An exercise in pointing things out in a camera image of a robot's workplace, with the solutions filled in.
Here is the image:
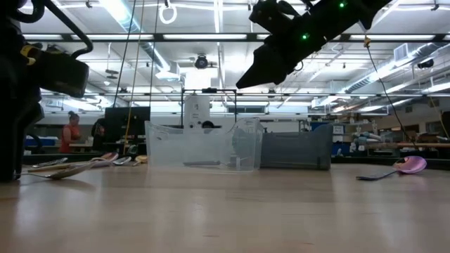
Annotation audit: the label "white air vent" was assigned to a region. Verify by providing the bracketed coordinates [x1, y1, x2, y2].
[393, 42, 409, 63]

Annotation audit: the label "hanging cable with yellow tag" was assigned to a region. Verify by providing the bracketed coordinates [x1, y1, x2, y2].
[363, 34, 419, 150]

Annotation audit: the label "thin black stand frame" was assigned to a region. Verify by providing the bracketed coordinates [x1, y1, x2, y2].
[180, 87, 238, 129]

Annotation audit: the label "smoky dark plastic bin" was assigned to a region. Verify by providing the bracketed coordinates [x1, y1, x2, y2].
[260, 122, 334, 171]

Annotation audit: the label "blue storage bins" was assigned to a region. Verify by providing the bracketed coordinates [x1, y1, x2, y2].
[23, 136, 59, 148]

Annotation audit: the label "white teal equipment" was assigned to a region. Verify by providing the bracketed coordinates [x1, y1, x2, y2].
[351, 130, 386, 147]

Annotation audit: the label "black monitor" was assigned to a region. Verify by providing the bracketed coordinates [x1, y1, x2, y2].
[104, 106, 151, 145]

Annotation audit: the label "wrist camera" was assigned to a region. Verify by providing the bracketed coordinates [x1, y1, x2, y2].
[248, 0, 310, 34]
[27, 48, 91, 99]

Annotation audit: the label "person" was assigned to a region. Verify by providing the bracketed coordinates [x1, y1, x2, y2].
[58, 110, 82, 155]
[90, 117, 107, 153]

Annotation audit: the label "black aluminium table frame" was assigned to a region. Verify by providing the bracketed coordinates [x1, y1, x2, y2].
[20, 151, 450, 171]

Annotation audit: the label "blue cabinet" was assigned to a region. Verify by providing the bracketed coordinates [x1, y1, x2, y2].
[309, 120, 347, 157]

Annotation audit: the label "round black ceiling camera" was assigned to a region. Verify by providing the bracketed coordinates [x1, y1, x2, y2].
[194, 53, 210, 70]

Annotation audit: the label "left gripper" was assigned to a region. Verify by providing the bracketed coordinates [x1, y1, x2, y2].
[0, 44, 45, 183]

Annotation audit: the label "white cable ring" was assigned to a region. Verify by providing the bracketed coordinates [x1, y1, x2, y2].
[157, 0, 179, 25]

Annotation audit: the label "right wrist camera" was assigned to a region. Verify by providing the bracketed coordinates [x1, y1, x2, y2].
[248, 0, 310, 34]

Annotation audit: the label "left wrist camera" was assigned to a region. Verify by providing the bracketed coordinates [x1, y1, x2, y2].
[27, 48, 91, 99]

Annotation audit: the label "white machine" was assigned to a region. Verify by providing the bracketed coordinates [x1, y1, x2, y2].
[183, 93, 212, 129]

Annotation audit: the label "black overhead beam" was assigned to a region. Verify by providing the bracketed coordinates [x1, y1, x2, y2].
[20, 32, 450, 44]

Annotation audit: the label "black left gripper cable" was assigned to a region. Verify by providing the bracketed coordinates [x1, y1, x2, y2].
[13, 0, 94, 60]

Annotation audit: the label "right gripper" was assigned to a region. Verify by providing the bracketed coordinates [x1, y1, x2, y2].
[236, 13, 352, 88]

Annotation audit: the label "wooden workbench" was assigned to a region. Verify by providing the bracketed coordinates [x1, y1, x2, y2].
[365, 141, 450, 149]

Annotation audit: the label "clear plastic bin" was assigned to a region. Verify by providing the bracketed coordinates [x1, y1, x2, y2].
[165, 118, 262, 166]
[144, 117, 264, 174]

